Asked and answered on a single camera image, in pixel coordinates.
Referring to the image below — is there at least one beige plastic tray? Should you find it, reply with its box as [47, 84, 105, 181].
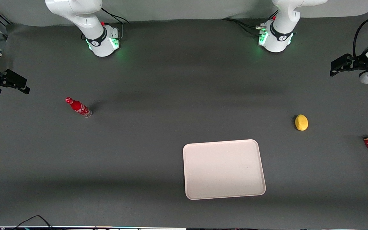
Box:
[183, 139, 266, 200]

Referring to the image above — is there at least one red cola bottle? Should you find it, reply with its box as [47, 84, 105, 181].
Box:
[65, 97, 92, 118]

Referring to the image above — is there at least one yellow lemon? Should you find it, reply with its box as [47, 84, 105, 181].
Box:
[295, 114, 309, 131]

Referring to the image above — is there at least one black cable at left arm base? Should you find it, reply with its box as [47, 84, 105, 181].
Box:
[220, 10, 279, 36]

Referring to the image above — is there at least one black cable at arm base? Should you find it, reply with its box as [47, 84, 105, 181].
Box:
[100, 8, 130, 39]
[220, 10, 279, 36]

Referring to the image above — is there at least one black cable at right arm base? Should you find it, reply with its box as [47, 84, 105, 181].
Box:
[100, 8, 130, 39]

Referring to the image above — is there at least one thin black cable at table edge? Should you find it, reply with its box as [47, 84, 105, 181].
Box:
[11, 215, 54, 230]

